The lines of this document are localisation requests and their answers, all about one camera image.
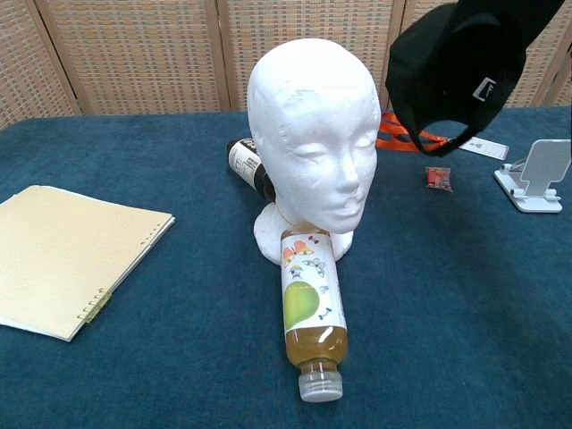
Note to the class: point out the white foam mannequin head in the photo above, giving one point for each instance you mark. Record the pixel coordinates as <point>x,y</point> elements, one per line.
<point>313,111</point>

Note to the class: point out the white ID badge card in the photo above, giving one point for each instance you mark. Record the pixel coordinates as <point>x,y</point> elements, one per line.
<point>487,148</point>

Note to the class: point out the cream loose-leaf notebook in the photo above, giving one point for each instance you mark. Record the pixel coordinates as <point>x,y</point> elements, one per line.
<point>67,254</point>

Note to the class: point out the white folding phone stand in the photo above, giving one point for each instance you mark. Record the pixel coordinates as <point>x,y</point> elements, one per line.
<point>540,174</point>

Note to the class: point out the blue carpet table cover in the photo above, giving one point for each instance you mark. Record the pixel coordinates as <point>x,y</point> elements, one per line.
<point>179,357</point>

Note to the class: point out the black baseball cap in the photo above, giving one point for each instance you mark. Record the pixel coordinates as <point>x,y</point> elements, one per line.
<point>447,67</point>

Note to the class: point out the red candy wrapper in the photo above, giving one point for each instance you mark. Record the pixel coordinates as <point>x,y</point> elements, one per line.
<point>439,179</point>

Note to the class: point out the black-capped bottle with dark label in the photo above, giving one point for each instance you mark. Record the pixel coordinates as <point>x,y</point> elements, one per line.
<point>248,165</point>

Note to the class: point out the tea bottle green apple label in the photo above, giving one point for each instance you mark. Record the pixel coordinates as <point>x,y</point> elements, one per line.
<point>313,304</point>

